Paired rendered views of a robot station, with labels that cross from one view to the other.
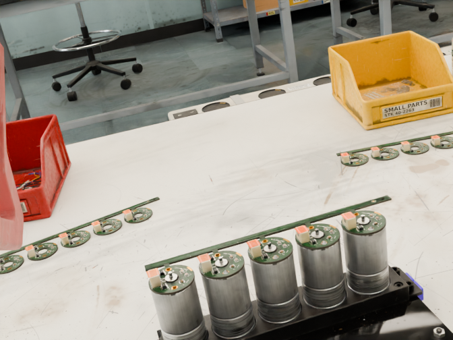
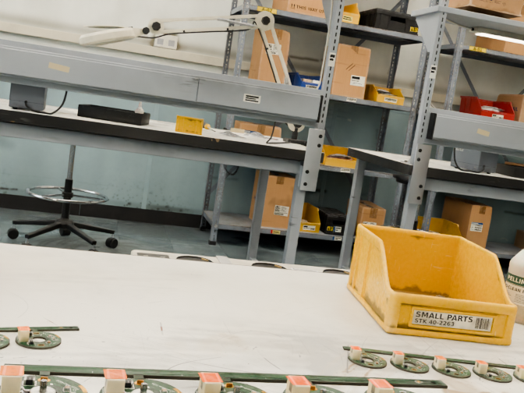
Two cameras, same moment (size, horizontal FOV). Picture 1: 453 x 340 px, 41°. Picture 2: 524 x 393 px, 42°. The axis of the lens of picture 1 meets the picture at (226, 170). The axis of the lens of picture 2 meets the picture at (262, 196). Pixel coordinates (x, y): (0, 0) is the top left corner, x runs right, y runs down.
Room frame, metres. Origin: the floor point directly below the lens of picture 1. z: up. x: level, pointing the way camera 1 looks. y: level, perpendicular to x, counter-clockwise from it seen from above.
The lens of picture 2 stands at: (0.09, 0.00, 0.90)
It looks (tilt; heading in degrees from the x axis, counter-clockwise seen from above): 8 degrees down; 355
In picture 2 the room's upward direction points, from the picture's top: 9 degrees clockwise
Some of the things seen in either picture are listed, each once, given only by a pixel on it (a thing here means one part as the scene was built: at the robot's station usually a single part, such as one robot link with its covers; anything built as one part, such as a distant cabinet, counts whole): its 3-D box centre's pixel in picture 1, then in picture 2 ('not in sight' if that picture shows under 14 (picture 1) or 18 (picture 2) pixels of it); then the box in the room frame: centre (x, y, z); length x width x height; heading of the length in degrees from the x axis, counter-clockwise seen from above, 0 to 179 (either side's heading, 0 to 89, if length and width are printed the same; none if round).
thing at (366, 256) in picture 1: (366, 258); not in sight; (0.29, -0.07, 0.79); 0.02 x 0.02 x 0.05
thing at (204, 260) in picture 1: (206, 262); (117, 384); (0.28, 0.02, 0.82); 0.01 x 0.01 x 0.01; 11
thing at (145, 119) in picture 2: not in sight; (115, 115); (2.75, 0.36, 0.77); 0.24 x 0.16 x 0.04; 84
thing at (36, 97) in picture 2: not in sight; (28, 96); (2.62, 0.66, 0.80); 0.15 x 0.12 x 0.10; 10
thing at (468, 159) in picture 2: not in sight; (474, 159); (2.90, -1.12, 0.80); 0.15 x 0.12 x 0.10; 28
